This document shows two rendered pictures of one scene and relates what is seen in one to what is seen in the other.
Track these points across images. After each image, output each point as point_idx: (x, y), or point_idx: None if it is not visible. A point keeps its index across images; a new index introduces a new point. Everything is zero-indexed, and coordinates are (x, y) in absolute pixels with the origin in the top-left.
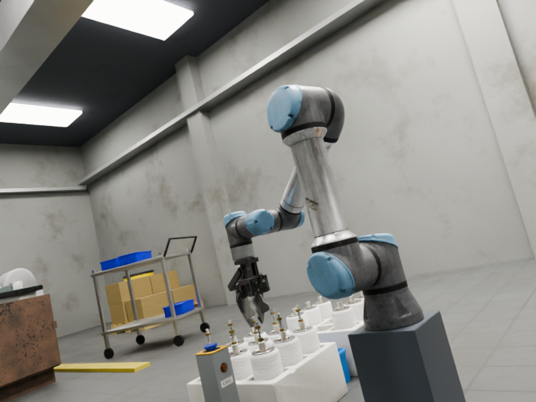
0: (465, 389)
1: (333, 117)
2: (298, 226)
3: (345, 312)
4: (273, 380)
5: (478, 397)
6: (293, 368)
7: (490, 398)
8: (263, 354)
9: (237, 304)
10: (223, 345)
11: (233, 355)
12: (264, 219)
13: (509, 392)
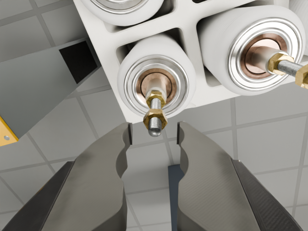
0: (301, 165)
1: None
2: None
3: None
4: (135, 115)
5: (282, 179)
6: (196, 100)
7: (281, 186)
8: (139, 112)
9: (18, 212)
10: (4, 129)
11: (90, 0)
12: None
13: (293, 192)
